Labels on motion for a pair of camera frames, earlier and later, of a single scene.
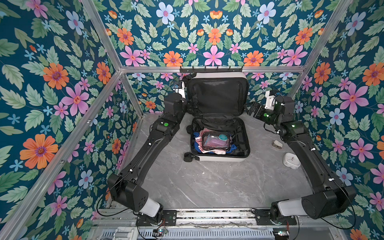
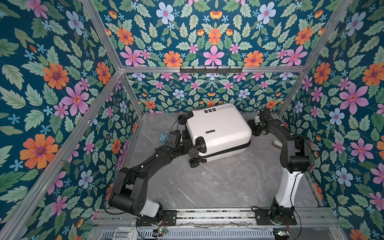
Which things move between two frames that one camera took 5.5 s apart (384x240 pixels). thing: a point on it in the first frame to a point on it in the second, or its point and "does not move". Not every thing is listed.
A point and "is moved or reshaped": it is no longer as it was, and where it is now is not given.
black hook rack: (210, 70) does not move
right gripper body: (267, 116) to (255, 127)
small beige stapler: (277, 144) does not move
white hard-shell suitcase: (218, 103) is moved or reshaped
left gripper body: (183, 107) to (183, 149)
